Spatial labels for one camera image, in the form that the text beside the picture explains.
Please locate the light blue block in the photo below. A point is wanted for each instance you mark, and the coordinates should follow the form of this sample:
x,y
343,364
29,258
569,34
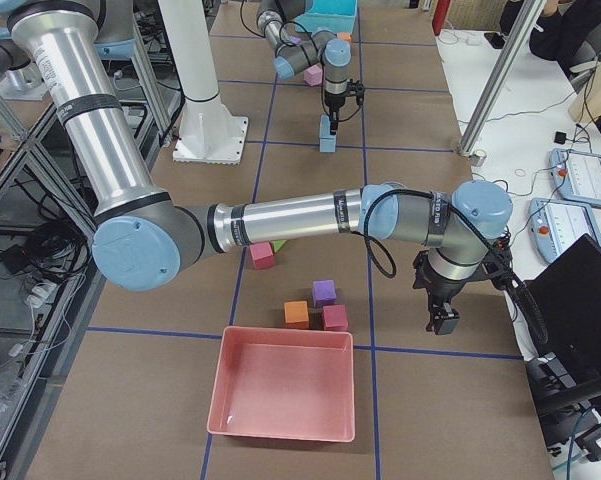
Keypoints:
x,y
325,128
327,143

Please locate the far lilac block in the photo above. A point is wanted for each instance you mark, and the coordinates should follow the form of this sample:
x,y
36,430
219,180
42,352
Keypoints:
x,y
313,76

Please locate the teal plastic bin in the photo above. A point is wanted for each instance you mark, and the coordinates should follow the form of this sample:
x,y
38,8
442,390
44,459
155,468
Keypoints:
x,y
335,15

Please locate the near magenta block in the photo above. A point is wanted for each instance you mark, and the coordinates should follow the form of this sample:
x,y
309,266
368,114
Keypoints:
x,y
335,318

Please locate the near purple block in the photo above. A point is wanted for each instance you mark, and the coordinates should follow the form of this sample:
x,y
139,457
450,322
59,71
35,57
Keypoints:
x,y
323,293

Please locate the black laptop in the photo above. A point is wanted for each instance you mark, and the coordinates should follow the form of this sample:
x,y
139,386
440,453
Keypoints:
x,y
568,294

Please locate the green block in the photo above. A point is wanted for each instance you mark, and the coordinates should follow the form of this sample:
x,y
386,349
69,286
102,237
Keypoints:
x,y
277,245

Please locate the black monitor stand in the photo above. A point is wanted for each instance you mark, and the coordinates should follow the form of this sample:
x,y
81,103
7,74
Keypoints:
x,y
560,397

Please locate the lower teach pendant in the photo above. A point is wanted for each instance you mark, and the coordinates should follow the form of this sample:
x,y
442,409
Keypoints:
x,y
557,224

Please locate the teach pendant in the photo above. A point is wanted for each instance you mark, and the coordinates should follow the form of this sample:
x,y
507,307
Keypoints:
x,y
557,224
577,175

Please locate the near orange block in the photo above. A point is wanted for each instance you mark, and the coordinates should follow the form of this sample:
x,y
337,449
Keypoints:
x,y
296,315

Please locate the red pink block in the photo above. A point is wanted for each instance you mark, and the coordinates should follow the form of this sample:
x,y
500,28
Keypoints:
x,y
262,255

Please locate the pink plastic tray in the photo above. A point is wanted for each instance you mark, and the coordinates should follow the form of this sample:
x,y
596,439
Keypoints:
x,y
284,384

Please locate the upper teach pendant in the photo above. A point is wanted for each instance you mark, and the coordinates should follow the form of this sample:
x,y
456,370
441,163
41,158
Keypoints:
x,y
577,175

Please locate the seated person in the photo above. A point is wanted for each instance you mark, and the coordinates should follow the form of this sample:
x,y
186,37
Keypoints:
x,y
561,29

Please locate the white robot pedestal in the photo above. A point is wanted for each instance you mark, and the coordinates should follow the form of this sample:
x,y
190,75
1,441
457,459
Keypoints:
x,y
208,132

